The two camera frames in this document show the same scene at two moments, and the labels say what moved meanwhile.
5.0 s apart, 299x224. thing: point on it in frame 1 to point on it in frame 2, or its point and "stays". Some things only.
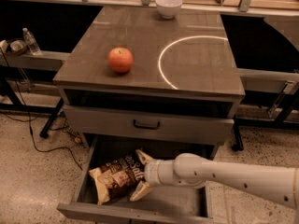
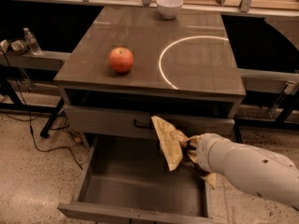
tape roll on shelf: x=18 y=47 stays
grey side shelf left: x=46 y=62 stays
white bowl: x=168 y=7 stays
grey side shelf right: x=268 y=80 stays
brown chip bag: x=117 y=179 to x=189 y=148
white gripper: x=151 y=172 to x=204 y=152
